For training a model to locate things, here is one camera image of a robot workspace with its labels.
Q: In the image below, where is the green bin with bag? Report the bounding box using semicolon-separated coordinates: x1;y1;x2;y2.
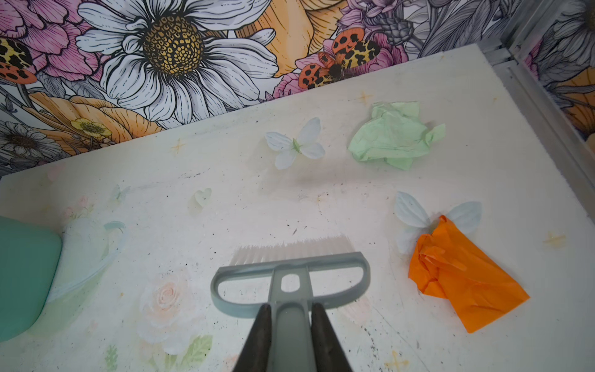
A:
1;217;62;342

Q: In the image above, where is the orange paper scrap right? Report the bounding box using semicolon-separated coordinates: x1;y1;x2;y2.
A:
408;215;530;333

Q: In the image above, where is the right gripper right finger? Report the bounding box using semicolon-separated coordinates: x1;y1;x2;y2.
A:
311;303;353;372

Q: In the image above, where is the light green paper scrap right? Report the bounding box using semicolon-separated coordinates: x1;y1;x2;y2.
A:
348;102;446;171

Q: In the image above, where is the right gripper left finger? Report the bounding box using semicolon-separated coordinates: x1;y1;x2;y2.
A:
232;304;272;372

